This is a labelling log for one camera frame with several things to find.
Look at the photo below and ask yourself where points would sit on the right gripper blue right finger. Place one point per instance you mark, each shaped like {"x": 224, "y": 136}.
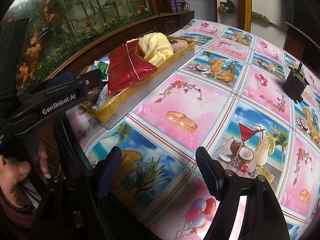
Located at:
{"x": 211, "y": 171}

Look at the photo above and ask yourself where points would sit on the purple bottles on cabinet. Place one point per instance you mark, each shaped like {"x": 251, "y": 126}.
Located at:
{"x": 175, "y": 6}

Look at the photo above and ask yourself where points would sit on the red shiny pouch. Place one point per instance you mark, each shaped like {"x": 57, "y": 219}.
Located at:
{"x": 127, "y": 67}

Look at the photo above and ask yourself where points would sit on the white clear packet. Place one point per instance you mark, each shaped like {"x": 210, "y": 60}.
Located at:
{"x": 103, "y": 98}

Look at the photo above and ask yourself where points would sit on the person's left hand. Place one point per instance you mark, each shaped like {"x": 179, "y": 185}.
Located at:
{"x": 11, "y": 175}

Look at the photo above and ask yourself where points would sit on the yellow fluffy towel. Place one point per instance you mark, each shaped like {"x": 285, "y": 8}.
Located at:
{"x": 156, "y": 48}

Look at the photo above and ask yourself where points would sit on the white and gold shelf unit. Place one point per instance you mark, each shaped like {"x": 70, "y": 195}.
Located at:
{"x": 268, "y": 20}

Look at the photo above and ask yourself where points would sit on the colourful printed tablecloth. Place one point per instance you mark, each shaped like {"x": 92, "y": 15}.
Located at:
{"x": 228, "y": 97}

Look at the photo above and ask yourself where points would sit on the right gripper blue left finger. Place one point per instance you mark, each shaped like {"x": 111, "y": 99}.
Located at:
{"x": 107, "y": 169}

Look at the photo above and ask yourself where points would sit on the pink round plush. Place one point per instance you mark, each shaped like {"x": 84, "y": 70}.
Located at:
{"x": 178, "y": 44}

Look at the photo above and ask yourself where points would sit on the yellow cardboard box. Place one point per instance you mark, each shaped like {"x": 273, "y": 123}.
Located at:
{"x": 118, "y": 106}

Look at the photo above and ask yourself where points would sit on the green white sachet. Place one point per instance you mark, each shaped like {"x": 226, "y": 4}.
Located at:
{"x": 103, "y": 66}

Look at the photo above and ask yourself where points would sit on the flower mural panel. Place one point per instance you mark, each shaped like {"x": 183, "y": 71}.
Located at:
{"x": 57, "y": 29}

